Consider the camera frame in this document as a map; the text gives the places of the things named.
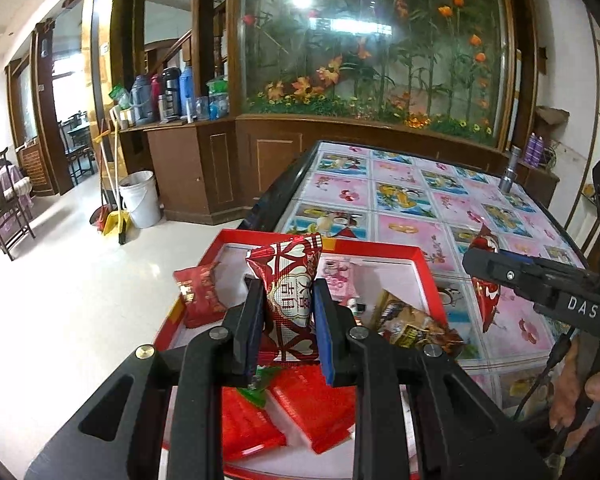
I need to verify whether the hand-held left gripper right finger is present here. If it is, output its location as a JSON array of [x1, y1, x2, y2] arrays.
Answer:
[[312, 277, 551, 480]]

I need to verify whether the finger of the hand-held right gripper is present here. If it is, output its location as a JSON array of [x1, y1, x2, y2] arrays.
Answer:
[[500, 254, 595, 282], [462, 247, 600, 336]]

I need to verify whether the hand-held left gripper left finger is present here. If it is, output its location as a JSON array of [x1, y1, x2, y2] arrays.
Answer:
[[24, 275, 267, 480]]

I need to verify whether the red heart-print snack packet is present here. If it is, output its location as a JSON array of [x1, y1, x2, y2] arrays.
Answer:
[[467, 222, 503, 333], [245, 232, 323, 366]]

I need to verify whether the shiny red snack packet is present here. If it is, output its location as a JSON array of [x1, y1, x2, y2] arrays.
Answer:
[[267, 365, 358, 453], [222, 387, 288, 463]]

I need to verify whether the red tray box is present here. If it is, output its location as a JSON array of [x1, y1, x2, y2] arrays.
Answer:
[[152, 229, 453, 480]]

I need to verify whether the person's right hand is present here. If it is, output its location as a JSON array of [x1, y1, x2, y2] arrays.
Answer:
[[549, 337, 600, 443]]

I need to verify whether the pink snack packet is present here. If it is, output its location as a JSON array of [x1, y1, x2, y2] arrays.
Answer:
[[320, 255, 361, 301]]

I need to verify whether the small red snack packet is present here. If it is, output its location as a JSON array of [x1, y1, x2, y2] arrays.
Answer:
[[172, 261, 228, 330]]

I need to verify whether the green snack packet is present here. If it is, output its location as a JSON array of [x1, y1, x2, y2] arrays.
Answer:
[[237, 367, 283, 408]]

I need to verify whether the brown gold snack packet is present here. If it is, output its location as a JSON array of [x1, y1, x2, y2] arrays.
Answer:
[[372, 289, 466, 361]]

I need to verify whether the silver flashlight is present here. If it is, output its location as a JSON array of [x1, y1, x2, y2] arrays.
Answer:
[[497, 145, 523, 193]]

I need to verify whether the cardboard box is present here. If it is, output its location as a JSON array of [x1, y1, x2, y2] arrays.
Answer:
[[535, 105, 571, 136]]

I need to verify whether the white bucket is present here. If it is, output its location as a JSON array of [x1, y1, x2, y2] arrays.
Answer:
[[119, 170, 162, 230]]

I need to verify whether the yellow dustpan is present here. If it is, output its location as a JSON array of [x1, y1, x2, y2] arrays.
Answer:
[[102, 210, 131, 238]]

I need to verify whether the blue thermos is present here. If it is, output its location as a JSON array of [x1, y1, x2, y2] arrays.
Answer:
[[180, 62, 197, 121]]

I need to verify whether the black thermos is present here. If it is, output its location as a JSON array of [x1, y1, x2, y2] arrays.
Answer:
[[160, 66, 182, 122]]

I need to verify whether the dark wooden chair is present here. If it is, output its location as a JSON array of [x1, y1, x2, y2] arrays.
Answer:
[[57, 110, 98, 186], [0, 147, 36, 261]]

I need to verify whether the grey-blue thermos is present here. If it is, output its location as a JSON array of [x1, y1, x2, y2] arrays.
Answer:
[[130, 75, 153, 126]]

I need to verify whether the red thermos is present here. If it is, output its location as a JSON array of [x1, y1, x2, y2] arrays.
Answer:
[[150, 74, 163, 121]]

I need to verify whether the green plastic bag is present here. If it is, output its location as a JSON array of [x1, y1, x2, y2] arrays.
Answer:
[[109, 84, 132, 111]]

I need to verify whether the glass flower display case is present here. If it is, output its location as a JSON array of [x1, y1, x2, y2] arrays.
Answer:
[[237, 0, 511, 148]]

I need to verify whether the black cable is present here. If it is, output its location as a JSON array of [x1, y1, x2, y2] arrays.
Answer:
[[512, 332, 576, 423]]

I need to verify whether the white-handled broom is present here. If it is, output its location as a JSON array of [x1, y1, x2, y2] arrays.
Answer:
[[96, 105, 127, 246]]

